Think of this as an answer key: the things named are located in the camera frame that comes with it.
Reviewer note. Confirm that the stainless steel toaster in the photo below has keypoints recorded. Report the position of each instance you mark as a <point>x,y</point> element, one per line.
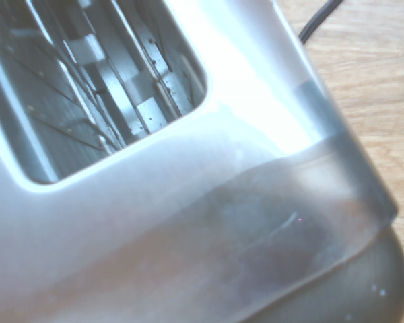
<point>175,208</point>

